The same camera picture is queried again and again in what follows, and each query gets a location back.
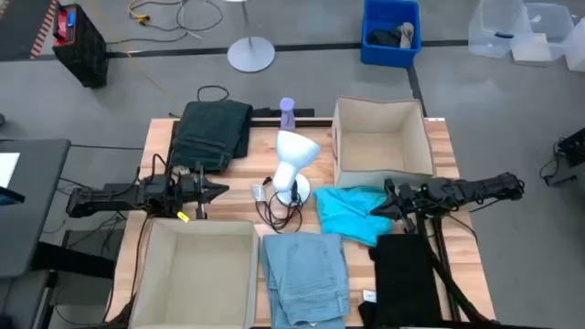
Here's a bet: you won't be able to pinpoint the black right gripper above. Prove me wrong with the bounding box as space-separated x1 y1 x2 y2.
370 177 430 235

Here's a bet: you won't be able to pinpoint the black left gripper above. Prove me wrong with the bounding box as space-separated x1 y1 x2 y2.
175 162 230 220

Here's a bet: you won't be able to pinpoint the teal shirt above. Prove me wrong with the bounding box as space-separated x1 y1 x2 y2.
313 185 395 248

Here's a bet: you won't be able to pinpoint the dark green jeans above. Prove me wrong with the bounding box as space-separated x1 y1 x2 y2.
168 99 254 175

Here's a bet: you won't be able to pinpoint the black trousers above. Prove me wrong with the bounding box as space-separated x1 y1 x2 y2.
357 232 443 329

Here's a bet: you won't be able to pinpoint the light blue jeans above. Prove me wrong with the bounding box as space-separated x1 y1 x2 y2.
260 231 352 329

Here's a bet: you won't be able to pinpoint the beige fabric storage box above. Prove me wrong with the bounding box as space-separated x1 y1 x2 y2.
331 95 436 189
128 217 261 329

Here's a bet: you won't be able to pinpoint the white desk lamp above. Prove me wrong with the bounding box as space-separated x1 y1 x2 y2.
271 130 322 207

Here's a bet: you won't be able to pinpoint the purple spray bottle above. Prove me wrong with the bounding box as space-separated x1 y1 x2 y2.
279 96 297 133

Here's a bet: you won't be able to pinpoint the grey round floor stand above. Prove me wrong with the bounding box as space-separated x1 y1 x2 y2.
226 0 277 73

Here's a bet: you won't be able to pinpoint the blue plastic bin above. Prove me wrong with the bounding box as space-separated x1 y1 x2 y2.
359 0 422 69

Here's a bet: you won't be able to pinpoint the black support beam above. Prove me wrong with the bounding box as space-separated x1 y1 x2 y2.
30 240 116 281

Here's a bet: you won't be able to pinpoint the dark cloth in bin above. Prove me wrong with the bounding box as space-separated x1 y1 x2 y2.
367 27 403 48

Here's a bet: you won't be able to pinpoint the beige cloth in bin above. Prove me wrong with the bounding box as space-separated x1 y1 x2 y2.
397 21 416 49

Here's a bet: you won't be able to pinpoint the black desk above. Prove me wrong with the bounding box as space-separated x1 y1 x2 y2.
0 138 72 279

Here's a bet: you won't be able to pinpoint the black case with red top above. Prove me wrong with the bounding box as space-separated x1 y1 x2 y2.
51 3 111 89

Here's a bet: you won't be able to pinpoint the white paper sheet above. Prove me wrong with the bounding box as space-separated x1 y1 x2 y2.
0 152 21 189

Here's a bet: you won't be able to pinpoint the clear plastic storage bin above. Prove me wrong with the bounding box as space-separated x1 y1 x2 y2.
562 27 585 73
510 2 576 65
467 0 534 59

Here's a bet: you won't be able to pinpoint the black mat orange striped edge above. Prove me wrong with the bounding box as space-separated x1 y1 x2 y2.
0 0 60 60

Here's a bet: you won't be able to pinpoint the black lamp cable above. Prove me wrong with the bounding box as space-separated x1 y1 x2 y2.
254 175 305 234

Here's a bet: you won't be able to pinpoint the black metal frame strut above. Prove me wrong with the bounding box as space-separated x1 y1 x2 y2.
413 214 499 326

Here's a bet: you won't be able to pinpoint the black looped floor cable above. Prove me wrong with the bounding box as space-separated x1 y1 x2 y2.
196 84 230 103

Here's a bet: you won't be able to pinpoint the yellow floor cable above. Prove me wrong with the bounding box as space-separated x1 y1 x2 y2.
86 0 184 115

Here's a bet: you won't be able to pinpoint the yellow plug cable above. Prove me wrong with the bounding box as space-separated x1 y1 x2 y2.
127 0 152 25

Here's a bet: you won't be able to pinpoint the black equipment with cables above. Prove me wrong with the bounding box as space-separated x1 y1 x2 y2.
538 126 585 187

